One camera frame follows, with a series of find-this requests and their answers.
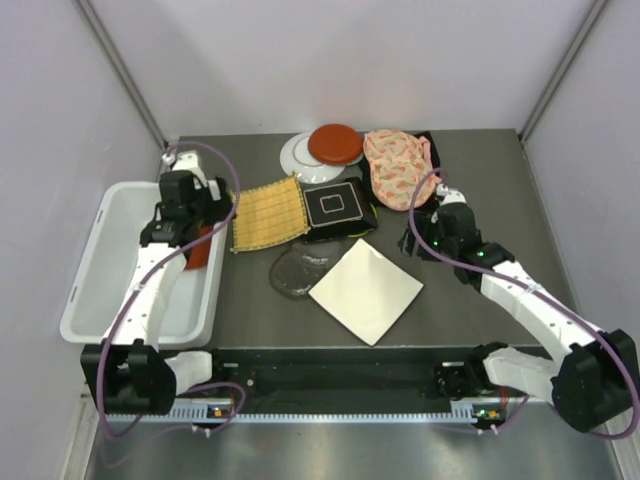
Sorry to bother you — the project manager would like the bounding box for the red round plate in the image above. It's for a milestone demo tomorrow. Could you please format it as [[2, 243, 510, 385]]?
[[184, 226, 213, 271]]

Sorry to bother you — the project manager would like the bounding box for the black square plate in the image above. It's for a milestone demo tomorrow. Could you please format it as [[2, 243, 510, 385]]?
[[303, 177, 379, 242]]

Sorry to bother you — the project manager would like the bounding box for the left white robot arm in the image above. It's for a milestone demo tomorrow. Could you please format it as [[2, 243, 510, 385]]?
[[80, 167, 235, 416]]

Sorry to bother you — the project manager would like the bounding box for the grey cable duct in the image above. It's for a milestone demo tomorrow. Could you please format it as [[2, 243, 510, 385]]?
[[107, 397, 531, 425]]

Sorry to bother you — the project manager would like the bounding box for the yellow woven square plate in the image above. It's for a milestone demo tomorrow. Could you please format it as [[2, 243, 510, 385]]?
[[231, 175, 310, 253]]

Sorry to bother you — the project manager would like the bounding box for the green plate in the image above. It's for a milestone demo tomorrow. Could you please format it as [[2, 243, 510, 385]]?
[[347, 228, 377, 238]]

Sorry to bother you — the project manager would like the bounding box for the black cloth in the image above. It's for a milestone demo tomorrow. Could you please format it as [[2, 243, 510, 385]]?
[[360, 131, 446, 214]]

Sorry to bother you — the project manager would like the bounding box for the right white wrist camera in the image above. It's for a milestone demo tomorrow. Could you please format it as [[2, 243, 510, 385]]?
[[435, 183, 467, 206]]

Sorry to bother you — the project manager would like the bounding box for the red plate at back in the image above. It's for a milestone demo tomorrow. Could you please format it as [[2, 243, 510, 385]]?
[[308, 124, 363, 166]]

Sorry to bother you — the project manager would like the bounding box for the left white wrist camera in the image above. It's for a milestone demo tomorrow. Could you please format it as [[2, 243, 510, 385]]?
[[162, 150, 222, 201]]

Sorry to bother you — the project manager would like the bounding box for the floral pink cloth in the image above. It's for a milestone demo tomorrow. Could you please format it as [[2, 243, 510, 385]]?
[[362, 128, 443, 212]]

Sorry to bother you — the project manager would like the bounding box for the clear glass plate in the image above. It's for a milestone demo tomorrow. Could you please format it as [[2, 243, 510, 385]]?
[[269, 239, 353, 300]]

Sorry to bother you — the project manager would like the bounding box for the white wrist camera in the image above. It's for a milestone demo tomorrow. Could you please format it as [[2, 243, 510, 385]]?
[[435, 183, 467, 206], [162, 150, 222, 201]]

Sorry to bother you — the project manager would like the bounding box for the white square plate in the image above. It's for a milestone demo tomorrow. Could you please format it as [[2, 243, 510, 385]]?
[[309, 239, 423, 346]]

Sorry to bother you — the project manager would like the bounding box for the white round rimmed plate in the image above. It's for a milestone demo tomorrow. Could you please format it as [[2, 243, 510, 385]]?
[[280, 132, 345, 185]]

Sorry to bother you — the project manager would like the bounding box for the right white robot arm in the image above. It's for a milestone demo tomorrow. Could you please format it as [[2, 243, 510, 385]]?
[[408, 202, 639, 440]]

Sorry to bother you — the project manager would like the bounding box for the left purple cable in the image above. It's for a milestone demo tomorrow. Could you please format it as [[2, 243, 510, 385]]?
[[98, 142, 246, 440]]

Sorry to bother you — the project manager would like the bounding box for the white plastic bin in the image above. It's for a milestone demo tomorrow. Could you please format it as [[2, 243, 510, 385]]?
[[60, 181, 227, 350]]

